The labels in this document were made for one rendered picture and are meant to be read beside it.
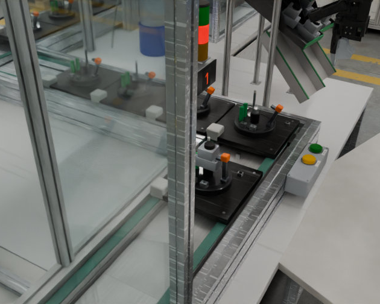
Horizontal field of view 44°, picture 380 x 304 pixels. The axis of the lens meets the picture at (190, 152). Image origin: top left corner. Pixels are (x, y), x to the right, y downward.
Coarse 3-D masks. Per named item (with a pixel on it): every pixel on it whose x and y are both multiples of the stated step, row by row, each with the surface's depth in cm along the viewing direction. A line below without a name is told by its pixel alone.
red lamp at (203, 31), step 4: (208, 24) 126; (200, 28) 125; (204, 28) 125; (208, 28) 126; (200, 32) 125; (204, 32) 126; (208, 32) 127; (200, 36) 126; (204, 36) 126; (208, 36) 128; (200, 40) 127; (204, 40) 127; (208, 40) 129
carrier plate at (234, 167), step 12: (240, 168) 138; (252, 168) 138; (240, 180) 133; (252, 180) 133; (228, 192) 128; (240, 192) 128; (204, 204) 124; (216, 204) 124; (228, 204) 124; (240, 204) 126; (204, 216) 123; (216, 216) 121; (228, 216) 121
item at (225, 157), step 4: (220, 156) 127; (224, 156) 124; (228, 156) 124; (220, 160) 126; (224, 160) 125; (228, 160) 125; (224, 164) 126; (224, 168) 126; (224, 172) 127; (224, 176) 128
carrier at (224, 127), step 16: (240, 112) 155; (256, 112) 153; (208, 128) 152; (224, 128) 156; (240, 128) 153; (256, 128) 152; (272, 128) 153; (288, 128) 157; (240, 144) 149; (256, 144) 148; (272, 144) 149
